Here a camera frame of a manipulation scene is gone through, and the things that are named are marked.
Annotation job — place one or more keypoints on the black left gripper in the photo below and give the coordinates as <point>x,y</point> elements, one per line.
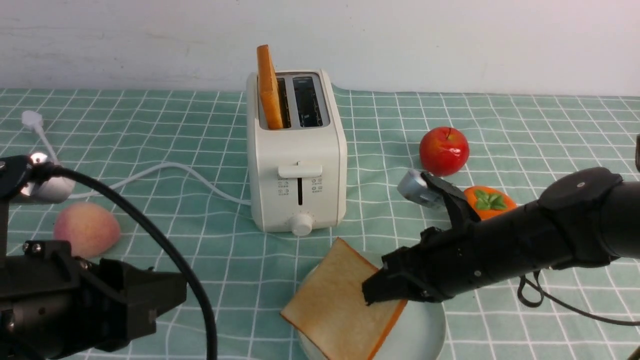
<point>59,305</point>

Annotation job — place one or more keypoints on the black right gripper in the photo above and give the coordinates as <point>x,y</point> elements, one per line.
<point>444,263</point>

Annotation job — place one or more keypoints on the toasted bread slice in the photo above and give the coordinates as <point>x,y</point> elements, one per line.
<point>329,308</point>
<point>268,89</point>

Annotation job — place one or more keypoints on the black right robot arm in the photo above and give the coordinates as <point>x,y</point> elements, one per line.
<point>586,219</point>

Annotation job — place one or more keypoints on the light green round plate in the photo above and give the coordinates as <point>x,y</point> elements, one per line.
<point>418,334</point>

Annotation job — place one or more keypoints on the pink peach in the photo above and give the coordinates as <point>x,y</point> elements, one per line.
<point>89,228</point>

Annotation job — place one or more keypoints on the orange persimmon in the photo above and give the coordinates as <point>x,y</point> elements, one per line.
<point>488,202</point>

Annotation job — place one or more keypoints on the white two-slot toaster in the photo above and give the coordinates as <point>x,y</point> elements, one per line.
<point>297,175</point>

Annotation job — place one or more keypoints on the red apple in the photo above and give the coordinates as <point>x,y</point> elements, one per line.
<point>443,151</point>

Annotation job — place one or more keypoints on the green checkered tablecloth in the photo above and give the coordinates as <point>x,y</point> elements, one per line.
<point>519,144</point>

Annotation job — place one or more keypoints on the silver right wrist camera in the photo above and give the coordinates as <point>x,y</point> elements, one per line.
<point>414,188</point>

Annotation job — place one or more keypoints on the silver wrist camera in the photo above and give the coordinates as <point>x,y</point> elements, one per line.
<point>414,188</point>
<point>56,190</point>

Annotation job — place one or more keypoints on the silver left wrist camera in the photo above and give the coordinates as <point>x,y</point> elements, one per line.
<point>56,190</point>

